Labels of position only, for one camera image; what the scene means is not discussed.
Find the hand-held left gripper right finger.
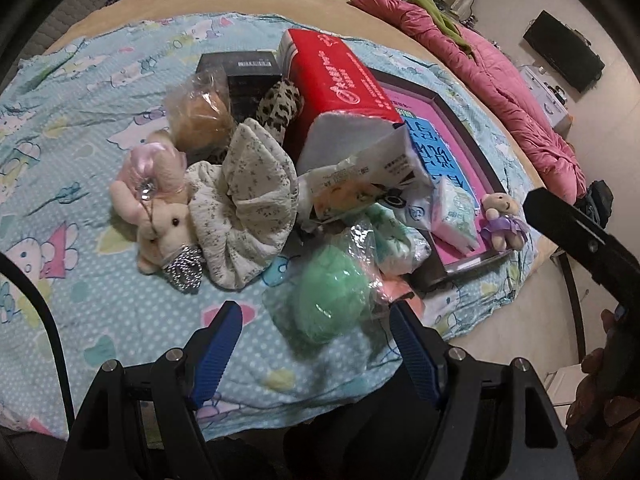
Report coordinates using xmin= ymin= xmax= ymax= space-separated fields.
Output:
xmin=390 ymin=301 xmax=581 ymax=480

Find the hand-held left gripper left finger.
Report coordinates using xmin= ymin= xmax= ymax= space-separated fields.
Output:
xmin=62 ymin=301 xmax=244 ymax=480

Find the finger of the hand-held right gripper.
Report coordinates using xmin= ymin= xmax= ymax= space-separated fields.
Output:
xmin=524 ymin=187 xmax=640 ymax=311

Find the green puff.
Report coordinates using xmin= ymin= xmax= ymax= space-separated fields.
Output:
xmin=262 ymin=220 xmax=396 ymax=346

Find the pink plush rabbit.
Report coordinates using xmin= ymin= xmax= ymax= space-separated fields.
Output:
xmin=109 ymin=130 xmax=206 ymax=293

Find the cream floral scrunchie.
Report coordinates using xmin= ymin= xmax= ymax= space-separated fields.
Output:
xmin=186 ymin=117 xmax=300 ymax=291

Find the dark box with pink inside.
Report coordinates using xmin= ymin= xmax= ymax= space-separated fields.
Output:
xmin=372 ymin=67 xmax=526 ymax=291

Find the leopard print scrunchie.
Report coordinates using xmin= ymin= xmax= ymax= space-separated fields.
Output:
xmin=256 ymin=79 xmax=305 ymax=143

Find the peach soft cloth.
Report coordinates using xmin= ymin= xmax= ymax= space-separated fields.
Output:
xmin=372 ymin=276 xmax=418 ymax=306

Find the person's right hand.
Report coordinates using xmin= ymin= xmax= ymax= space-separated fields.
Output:
xmin=570 ymin=305 xmax=640 ymax=456

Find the black bag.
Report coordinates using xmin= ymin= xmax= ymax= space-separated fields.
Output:
xmin=575 ymin=180 xmax=613 ymax=231

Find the small bear plush purple dress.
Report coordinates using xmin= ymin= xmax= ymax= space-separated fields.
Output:
xmin=480 ymin=192 xmax=526 ymax=251

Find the mint printed cloth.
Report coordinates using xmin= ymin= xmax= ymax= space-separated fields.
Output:
xmin=360 ymin=205 xmax=433 ymax=276

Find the small white tissue packet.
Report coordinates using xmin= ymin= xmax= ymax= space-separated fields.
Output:
xmin=430 ymin=176 xmax=483 ymax=251

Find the blue printed card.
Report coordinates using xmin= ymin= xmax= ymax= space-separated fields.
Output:
xmin=400 ymin=115 xmax=476 ymax=196

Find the pink quilt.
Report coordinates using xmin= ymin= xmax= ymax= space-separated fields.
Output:
xmin=349 ymin=0 xmax=588 ymax=201

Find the black monitor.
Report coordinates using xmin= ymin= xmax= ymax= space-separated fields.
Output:
xmin=522 ymin=10 xmax=606 ymax=93

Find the wet wipes packet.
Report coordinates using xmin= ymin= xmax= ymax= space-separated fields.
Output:
xmin=299 ymin=155 xmax=386 ymax=226

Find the white printed plastic bag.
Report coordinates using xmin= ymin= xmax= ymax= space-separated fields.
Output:
xmin=360 ymin=125 xmax=436 ymax=233

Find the cat-printed light blue blanket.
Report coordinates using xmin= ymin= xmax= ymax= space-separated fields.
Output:
xmin=0 ymin=12 xmax=543 ymax=441

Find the brown puff in plastic bag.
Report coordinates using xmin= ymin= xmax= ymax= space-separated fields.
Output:
xmin=164 ymin=67 xmax=236 ymax=153

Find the green cloth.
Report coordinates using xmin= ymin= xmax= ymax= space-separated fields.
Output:
xmin=406 ymin=0 xmax=473 ymax=53

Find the black box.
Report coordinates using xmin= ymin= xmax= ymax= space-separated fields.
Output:
xmin=195 ymin=51 xmax=283 ymax=111

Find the red tissue pack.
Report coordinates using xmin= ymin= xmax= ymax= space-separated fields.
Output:
xmin=277 ymin=28 xmax=406 ymax=176

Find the grey quilted headboard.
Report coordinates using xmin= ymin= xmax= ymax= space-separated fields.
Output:
xmin=0 ymin=0 xmax=141 ymax=96

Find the black metal frame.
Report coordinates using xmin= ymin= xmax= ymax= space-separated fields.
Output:
xmin=550 ymin=255 xmax=588 ymax=356

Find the black cable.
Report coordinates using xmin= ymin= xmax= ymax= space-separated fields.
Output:
xmin=0 ymin=252 xmax=76 ymax=441

